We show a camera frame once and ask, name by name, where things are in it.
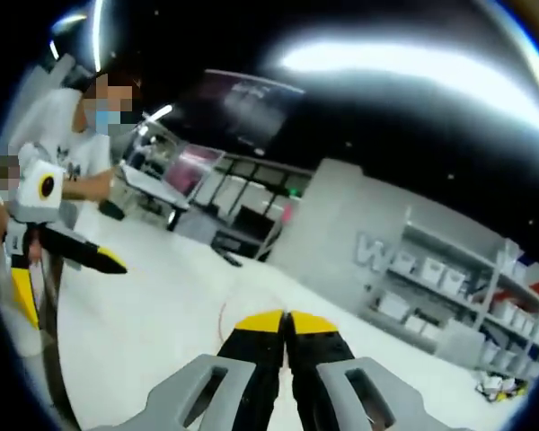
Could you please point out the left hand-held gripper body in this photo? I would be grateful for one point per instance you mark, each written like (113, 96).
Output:
(33, 188)

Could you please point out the grey cabinet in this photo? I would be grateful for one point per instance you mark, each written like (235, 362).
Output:
(460, 343)

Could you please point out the black switched-off monitor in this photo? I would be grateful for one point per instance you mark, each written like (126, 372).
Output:
(255, 215)

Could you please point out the grey storage shelf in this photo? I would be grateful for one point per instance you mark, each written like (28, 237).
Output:
(489, 292)

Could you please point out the grey monitor desk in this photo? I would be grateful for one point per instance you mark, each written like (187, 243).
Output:
(152, 186)

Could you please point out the short ceiling light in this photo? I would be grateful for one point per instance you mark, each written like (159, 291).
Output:
(99, 31)
(158, 112)

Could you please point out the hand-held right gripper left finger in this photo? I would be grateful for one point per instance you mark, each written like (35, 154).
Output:
(193, 390)

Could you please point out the hanging dark ceiling screen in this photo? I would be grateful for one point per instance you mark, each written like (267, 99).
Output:
(251, 112)

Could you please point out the pink screen monitor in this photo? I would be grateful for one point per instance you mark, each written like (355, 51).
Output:
(193, 173)

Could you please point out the group of white storage bins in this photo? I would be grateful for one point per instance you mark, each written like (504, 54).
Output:
(440, 275)

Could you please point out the spare hand-held gripper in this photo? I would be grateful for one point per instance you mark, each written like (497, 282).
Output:
(498, 388)

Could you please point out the long ceiling light strip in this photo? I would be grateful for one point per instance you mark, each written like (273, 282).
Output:
(341, 54)

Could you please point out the flat black object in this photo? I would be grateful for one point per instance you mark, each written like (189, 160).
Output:
(232, 259)

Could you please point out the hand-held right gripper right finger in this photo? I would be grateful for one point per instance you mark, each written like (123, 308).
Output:
(377, 395)

